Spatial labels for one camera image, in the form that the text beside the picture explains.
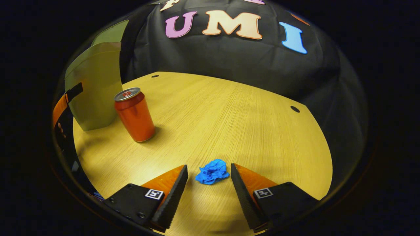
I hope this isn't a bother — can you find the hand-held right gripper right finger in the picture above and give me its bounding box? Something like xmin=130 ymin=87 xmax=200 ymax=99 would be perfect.
xmin=231 ymin=163 xmax=320 ymax=232

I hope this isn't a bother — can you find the green desktop garbage bin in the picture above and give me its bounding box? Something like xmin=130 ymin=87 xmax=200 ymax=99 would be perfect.
xmin=65 ymin=20 xmax=129 ymax=131

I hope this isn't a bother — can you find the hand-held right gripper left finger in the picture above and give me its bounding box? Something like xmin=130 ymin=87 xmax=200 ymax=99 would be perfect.
xmin=104 ymin=165 xmax=189 ymax=232

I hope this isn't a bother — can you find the blue paper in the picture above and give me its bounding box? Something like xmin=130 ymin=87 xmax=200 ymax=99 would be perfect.
xmin=195 ymin=159 xmax=230 ymax=185

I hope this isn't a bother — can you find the black backdrop cloth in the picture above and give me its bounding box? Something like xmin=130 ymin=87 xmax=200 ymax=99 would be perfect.
xmin=120 ymin=0 xmax=369 ymax=197

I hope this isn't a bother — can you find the orange pop can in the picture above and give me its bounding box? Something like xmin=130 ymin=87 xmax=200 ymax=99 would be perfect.
xmin=114 ymin=87 xmax=156 ymax=143

